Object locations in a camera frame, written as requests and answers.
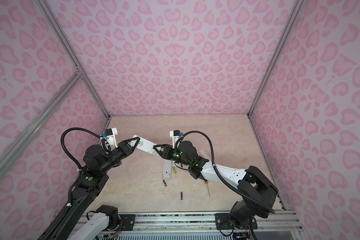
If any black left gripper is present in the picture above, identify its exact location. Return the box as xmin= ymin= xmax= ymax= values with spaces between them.
xmin=100 ymin=136 xmax=140 ymax=175

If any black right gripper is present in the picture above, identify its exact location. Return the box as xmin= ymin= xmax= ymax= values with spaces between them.
xmin=153 ymin=144 xmax=192 ymax=167

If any white battery cover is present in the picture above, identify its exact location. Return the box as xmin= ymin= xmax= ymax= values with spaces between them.
xmin=199 ymin=150 xmax=211 ymax=160

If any white remote with green buttons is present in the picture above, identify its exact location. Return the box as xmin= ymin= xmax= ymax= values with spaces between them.
xmin=134 ymin=135 xmax=159 ymax=156

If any small white remote control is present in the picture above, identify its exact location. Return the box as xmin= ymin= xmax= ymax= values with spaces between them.
xmin=162 ymin=160 xmax=172 ymax=180

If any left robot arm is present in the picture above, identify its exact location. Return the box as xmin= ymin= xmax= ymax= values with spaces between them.
xmin=39 ymin=137 xmax=140 ymax=240

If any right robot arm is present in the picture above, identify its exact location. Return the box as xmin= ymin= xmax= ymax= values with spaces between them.
xmin=153 ymin=141 xmax=278 ymax=229

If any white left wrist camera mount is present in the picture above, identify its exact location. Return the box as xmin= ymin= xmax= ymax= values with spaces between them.
xmin=101 ymin=128 xmax=118 ymax=148

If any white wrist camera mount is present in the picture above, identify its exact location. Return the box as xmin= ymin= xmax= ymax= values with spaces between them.
xmin=101 ymin=128 xmax=118 ymax=148
xmin=170 ymin=130 xmax=183 ymax=149

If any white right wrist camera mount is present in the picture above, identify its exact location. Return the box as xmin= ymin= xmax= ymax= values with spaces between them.
xmin=170 ymin=130 xmax=183 ymax=149

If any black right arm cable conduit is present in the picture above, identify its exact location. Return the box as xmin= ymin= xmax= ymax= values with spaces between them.
xmin=179 ymin=130 xmax=276 ymax=214

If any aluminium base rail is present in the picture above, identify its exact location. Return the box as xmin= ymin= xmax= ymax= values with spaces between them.
xmin=96 ymin=211 xmax=306 ymax=240

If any diagonal aluminium frame bar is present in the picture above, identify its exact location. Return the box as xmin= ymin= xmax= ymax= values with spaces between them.
xmin=0 ymin=71 xmax=82 ymax=180

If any aluminium corner frame post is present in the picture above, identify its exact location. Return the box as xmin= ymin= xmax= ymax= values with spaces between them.
xmin=35 ymin=0 xmax=111 ymax=120

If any right rear aluminium frame post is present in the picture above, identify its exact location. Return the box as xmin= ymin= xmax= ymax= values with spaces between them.
xmin=247 ymin=0 xmax=306 ymax=119

